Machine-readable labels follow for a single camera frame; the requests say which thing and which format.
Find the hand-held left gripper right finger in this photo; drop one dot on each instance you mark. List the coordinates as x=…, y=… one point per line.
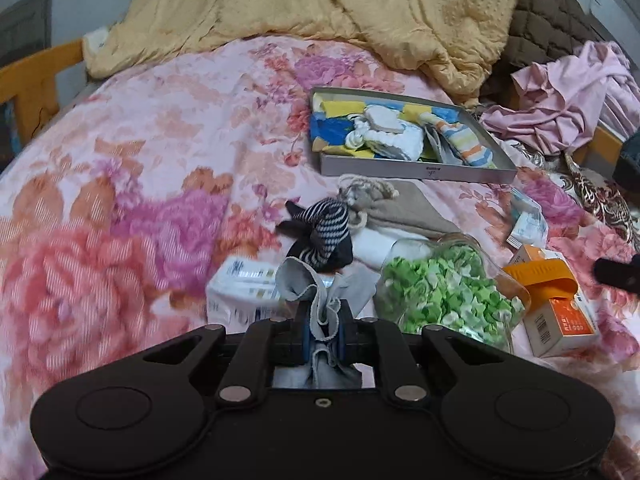
x=340, y=347

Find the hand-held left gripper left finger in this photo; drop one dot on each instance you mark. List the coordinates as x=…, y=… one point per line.
x=305, y=347

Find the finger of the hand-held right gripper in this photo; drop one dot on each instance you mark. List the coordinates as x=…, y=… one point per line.
x=620, y=272

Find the grey cloth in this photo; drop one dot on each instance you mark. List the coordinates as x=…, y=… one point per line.
x=300, y=280

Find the shallow grey box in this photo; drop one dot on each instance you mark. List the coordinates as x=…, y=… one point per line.
x=400, y=170

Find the pastel striped sock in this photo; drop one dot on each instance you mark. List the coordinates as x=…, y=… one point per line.
x=465, y=142

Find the white cloth blue print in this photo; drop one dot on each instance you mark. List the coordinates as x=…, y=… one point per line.
x=395, y=140

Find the grey face mask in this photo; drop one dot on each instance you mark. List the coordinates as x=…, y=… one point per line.
x=435, y=145

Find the orange and white carton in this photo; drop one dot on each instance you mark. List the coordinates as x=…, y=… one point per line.
x=565, y=325

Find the orange band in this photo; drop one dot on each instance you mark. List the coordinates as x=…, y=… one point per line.
x=540, y=275

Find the gold brocade patterned cloth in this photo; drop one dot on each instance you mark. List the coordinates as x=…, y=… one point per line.
x=595, y=195

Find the white carton blue print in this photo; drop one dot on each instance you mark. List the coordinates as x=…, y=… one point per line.
x=240, y=290

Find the small plastic packet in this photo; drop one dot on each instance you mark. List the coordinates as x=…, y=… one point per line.
x=527, y=222

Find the blue jeans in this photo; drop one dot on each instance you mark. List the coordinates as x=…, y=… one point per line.
x=629, y=165

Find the black white striped sock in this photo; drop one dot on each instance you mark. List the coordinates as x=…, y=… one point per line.
x=325, y=230

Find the pink garment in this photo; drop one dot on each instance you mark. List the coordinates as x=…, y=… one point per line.
x=560, y=105

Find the frog print towel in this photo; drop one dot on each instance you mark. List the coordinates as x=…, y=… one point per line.
x=330, y=130

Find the pink floral bedsheet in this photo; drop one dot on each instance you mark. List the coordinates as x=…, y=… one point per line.
x=150, y=185

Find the brown quilted blanket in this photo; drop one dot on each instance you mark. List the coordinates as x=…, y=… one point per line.
x=545, y=25

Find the yellow quilt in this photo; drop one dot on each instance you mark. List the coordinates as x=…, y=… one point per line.
x=325, y=5

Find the wooden chair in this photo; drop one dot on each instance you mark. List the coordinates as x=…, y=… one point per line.
x=30, y=80

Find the grey window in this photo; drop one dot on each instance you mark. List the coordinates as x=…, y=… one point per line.
x=25, y=25

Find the wooden bed rail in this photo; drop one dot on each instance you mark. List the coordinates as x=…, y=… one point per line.
x=602, y=142

